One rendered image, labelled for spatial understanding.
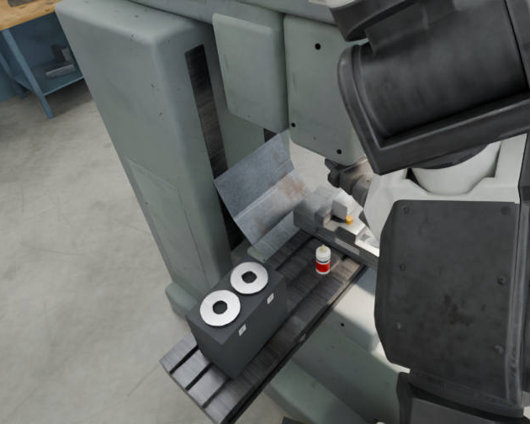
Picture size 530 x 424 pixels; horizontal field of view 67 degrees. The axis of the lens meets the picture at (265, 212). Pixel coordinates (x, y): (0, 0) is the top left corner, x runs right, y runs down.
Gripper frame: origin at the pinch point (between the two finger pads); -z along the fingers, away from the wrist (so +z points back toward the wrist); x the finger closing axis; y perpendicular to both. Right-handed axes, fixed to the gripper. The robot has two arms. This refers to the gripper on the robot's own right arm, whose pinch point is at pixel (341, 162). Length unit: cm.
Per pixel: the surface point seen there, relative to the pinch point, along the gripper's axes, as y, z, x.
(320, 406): 104, 18, 17
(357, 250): 25.8, 9.8, -0.4
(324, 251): 20.8, 8.4, 10.3
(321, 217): 19.5, -1.8, 4.5
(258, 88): -22.2, -9.9, 16.6
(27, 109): 119, -363, 115
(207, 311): 10, 17, 46
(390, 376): 56, 35, 4
